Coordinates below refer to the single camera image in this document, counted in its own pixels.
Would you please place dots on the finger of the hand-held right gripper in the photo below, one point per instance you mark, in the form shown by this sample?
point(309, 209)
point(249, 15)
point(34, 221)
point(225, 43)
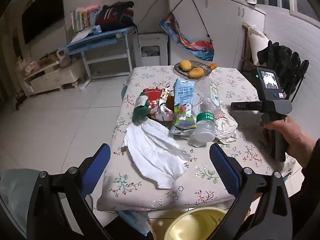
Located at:
point(246, 106)

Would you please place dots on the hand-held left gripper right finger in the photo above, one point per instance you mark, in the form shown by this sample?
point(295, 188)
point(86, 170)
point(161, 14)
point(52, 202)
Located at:
point(222, 165)

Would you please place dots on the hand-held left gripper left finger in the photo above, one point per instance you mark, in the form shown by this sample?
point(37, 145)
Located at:
point(100, 165)

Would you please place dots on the clear plastic bottle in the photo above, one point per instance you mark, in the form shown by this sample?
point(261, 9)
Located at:
point(205, 127)

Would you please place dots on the large white tissue sheet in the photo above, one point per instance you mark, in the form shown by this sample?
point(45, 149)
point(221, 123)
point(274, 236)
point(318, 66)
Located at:
point(155, 152)

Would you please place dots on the blue white milk carton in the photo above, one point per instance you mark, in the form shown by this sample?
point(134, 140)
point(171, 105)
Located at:
point(183, 97)

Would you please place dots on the yellow plastic bin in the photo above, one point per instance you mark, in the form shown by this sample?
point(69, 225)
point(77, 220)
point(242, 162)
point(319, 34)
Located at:
point(195, 225)

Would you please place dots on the dark green wrapper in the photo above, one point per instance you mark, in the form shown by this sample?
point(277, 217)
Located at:
point(141, 112)

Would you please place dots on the red snack bag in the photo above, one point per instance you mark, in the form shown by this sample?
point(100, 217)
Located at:
point(155, 97)

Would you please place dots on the person's right forearm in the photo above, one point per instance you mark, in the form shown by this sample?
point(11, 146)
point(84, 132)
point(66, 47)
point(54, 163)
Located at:
point(310, 192)

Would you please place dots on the person's right hand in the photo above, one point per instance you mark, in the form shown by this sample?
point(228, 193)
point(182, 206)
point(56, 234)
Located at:
point(295, 137)

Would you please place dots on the black folding chair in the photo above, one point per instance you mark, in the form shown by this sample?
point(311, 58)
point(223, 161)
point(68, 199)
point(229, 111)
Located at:
point(301, 77)

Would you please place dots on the black jacket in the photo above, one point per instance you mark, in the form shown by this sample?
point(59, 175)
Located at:
point(280, 57)

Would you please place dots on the small orange fruit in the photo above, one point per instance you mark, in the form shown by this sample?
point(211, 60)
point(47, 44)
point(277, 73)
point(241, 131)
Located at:
point(212, 66)

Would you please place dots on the yellow mango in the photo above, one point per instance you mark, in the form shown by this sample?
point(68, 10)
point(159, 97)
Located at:
point(195, 72)
point(185, 65)

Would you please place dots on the white pillow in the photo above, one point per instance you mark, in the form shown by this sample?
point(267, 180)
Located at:
point(257, 45)

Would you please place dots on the blue patterned cloth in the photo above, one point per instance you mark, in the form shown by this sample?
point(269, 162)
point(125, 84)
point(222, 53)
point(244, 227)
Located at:
point(135, 221)

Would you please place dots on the woven fruit basket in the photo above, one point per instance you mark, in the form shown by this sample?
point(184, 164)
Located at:
point(180, 74)

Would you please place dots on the white cabinet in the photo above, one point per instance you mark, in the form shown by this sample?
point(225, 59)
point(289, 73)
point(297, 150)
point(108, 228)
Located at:
point(225, 25)

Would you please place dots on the light green stool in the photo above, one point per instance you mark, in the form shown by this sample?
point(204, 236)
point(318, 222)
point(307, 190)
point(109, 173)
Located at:
point(12, 187)

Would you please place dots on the cream television stand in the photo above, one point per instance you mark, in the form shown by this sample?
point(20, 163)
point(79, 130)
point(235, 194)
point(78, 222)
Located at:
point(52, 78)

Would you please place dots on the floral tablecloth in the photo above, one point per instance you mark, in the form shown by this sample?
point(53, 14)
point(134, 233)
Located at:
point(150, 77)

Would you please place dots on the white shoes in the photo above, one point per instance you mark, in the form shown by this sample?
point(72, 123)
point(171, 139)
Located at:
point(250, 0)

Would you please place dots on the pink kettlebell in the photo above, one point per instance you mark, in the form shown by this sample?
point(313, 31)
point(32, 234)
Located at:
point(63, 60)

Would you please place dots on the white floor appliance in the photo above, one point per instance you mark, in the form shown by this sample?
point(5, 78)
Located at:
point(152, 42)

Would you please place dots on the pink cloth bundle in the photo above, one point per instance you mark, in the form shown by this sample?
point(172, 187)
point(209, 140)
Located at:
point(27, 65)

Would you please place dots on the blue study desk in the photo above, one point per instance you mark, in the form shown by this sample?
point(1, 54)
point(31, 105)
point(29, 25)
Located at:
point(100, 38)

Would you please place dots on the white papers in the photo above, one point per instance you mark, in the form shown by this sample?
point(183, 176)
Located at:
point(81, 35)

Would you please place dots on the small blue box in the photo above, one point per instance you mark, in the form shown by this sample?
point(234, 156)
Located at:
point(96, 30)

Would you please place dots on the row of books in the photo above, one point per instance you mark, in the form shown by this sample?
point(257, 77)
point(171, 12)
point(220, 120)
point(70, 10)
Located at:
point(80, 20)

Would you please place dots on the dark backpack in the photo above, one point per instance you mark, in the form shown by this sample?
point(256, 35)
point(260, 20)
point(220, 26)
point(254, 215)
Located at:
point(115, 16)

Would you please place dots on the pink plush toy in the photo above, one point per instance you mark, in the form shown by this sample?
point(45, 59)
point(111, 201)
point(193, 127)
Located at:
point(91, 8)

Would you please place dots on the black television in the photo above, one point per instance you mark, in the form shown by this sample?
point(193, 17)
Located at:
point(42, 12)

